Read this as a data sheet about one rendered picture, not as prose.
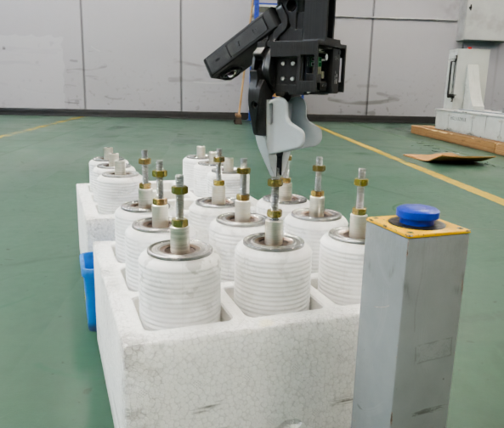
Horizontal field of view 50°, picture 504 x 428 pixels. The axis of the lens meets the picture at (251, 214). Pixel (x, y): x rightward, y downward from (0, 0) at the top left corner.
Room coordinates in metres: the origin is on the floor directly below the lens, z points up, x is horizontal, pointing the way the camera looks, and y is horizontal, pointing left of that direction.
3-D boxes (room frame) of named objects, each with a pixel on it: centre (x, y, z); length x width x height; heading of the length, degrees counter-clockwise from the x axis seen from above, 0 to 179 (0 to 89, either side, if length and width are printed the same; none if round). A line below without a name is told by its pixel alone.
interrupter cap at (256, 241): (0.64, -0.03, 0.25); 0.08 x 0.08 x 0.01
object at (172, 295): (0.60, 0.08, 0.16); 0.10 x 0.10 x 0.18
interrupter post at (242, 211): (0.75, 0.01, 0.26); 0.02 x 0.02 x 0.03
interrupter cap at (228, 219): (0.75, 0.01, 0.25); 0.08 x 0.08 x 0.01
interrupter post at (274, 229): (0.64, -0.03, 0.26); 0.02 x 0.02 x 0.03
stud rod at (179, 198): (0.60, 0.08, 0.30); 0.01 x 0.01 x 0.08
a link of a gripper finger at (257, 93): (0.62, -0.01, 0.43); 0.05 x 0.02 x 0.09; 146
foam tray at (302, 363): (0.75, 0.01, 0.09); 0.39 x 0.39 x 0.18; 21
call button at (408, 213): (0.51, -0.16, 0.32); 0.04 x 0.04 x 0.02
